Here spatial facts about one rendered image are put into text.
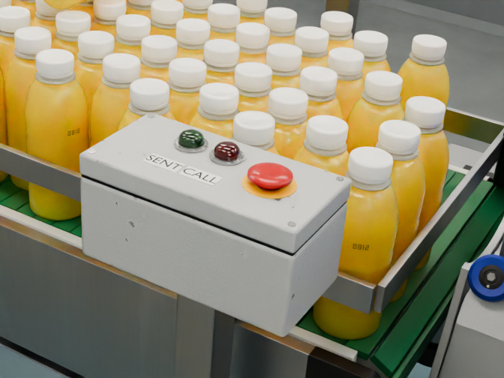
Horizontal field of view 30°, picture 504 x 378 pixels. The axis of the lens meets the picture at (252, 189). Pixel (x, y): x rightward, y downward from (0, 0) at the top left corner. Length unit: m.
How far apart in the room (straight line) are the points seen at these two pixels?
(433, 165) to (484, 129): 0.26
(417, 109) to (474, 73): 3.06
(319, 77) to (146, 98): 0.19
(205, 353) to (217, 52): 0.35
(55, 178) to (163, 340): 0.20
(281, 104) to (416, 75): 0.24
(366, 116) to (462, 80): 2.92
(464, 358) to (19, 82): 0.55
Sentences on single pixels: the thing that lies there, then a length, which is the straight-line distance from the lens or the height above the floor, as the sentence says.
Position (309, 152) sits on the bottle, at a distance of 0.89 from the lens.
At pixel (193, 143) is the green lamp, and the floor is 1.11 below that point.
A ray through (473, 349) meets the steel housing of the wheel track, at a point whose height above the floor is 0.89.
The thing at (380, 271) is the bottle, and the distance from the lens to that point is 0.87.
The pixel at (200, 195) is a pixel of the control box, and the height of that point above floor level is 1.10.
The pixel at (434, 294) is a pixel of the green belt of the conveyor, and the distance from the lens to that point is 1.00.
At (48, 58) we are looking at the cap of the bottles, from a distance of 0.99.
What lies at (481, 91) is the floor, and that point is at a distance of 3.84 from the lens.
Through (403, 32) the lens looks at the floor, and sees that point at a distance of 4.33.
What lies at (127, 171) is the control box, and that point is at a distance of 0.75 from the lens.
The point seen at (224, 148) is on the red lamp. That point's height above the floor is 1.11.
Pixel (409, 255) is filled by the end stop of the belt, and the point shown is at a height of 0.98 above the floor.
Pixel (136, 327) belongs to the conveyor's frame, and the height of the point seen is 0.84.
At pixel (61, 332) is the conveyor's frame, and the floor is 0.78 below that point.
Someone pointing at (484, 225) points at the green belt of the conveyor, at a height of 0.89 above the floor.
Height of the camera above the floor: 1.47
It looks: 30 degrees down
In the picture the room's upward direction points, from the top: 5 degrees clockwise
